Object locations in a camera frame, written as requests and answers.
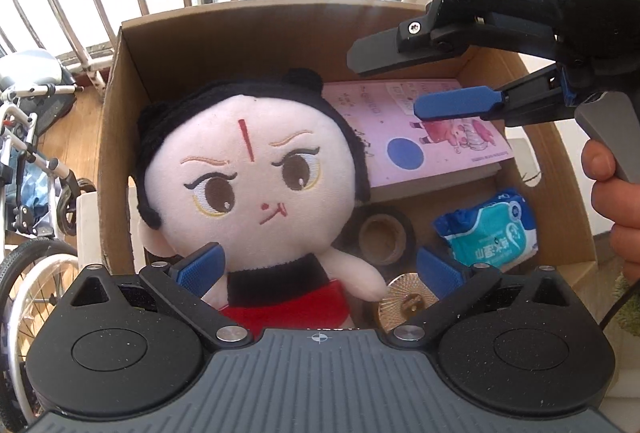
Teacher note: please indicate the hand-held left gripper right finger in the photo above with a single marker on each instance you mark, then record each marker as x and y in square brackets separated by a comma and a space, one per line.
[440, 274]

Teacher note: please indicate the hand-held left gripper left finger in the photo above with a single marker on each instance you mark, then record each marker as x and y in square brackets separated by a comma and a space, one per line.
[200, 269]

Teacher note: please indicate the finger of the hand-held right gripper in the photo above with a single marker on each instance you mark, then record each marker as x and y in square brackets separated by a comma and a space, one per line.
[450, 104]
[380, 53]

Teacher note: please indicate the teal and white tissue pack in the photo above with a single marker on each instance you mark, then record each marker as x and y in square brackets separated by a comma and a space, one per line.
[485, 233]

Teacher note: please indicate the black tape roll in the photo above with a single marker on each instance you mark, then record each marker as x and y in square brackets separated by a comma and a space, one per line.
[382, 243]

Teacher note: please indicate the pink cartoon book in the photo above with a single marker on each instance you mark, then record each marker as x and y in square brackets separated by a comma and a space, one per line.
[360, 123]

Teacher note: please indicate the plush doll with black hair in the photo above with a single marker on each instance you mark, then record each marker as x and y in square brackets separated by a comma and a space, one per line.
[240, 153]

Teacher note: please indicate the brown cardboard box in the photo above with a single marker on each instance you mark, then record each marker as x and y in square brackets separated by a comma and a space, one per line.
[135, 78]

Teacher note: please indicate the person's right hand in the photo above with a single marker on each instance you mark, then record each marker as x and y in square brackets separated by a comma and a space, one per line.
[615, 208]

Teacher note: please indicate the blue patterned cloth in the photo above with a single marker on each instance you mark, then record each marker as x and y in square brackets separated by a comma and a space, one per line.
[37, 188]

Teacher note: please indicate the folded wheelchair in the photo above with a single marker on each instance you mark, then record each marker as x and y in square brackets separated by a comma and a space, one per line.
[30, 68]

